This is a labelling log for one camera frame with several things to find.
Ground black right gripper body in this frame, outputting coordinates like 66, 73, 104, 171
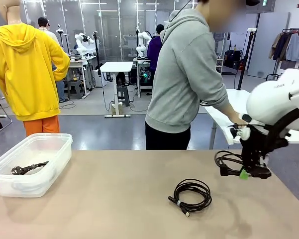
239, 129, 271, 163

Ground black power cable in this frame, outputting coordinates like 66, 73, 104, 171
10, 160, 50, 176
214, 150, 247, 177

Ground person's right forearm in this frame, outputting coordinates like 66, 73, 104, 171
200, 82, 236, 118

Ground person's right hand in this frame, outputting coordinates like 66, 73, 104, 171
227, 109, 247, 126

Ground white table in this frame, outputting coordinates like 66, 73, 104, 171
203, 89, 299, 145

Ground black bags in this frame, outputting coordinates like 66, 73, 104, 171
224, 49, 245, 70

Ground wooden shoe rack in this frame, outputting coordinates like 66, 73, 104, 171
215, 58, 225, 75

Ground black stand pole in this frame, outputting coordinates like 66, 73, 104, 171
235, 28, 257, 91

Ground person in grey hoodie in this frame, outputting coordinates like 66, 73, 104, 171
144, 0, 247, 150

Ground hanging clothes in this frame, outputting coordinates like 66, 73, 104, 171
268, 31, 299, 62

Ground black clothes rack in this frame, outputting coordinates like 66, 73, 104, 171
265, 28, 299, 83

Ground black computer tower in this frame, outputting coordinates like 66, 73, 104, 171
138, 66, 154, 89

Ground robot workbench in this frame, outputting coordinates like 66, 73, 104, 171
69, 58, 94, 99
133, 57, 154, 98

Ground person in purple top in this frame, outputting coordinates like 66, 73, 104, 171
146, 24, 163, 73

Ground black stool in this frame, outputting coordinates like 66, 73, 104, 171
116, 84, 130, 107

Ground white standing desk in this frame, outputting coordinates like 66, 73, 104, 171
99, 61, 134, 118

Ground grey step stool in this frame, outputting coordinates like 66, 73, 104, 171
67, 81, 85, 100

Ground clear plastic storage container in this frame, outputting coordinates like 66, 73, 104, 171
0, 133, 74, 198

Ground orange trousers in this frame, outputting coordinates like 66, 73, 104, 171
22, 115, 61, 137

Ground yellow hoodie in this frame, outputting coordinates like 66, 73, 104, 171
0, 22, 71, 122

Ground person in black cap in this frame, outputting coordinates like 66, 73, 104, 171
37, 16, 70, 103

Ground beige mannequin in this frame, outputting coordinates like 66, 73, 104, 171
0, 0, 22, 25

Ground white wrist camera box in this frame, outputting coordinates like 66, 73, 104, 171
225, 124, 251, 145

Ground black cable hose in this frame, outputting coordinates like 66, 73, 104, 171
263, 108, 299, 155

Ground black camera tripod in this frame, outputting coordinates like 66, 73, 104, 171
56, 24, 65, 48

